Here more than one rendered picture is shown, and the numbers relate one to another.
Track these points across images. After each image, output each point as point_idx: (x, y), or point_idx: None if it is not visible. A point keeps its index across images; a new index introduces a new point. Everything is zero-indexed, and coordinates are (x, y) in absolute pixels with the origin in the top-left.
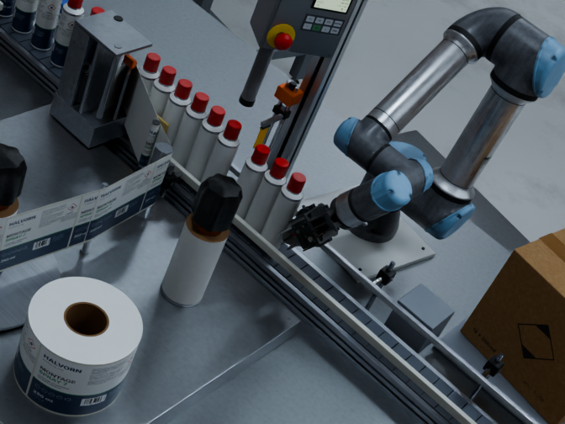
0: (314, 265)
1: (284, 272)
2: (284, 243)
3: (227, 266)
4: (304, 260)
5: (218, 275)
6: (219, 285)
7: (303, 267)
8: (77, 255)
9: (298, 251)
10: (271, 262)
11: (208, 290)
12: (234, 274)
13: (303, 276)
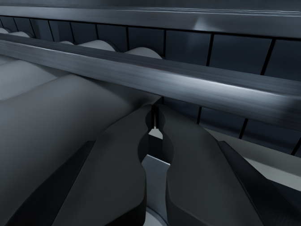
0: (296, 22)
1: (225, 125)
2: (166, 32)
3: (148, 168)
4: (251, 33)
5: (153, 188)
6: (165, 202)
7: (262, 67)
8: None
9: (210, 16)
10: (185, 116)
11: (163, 213)
12: (165, 178)
13: (288, 185)
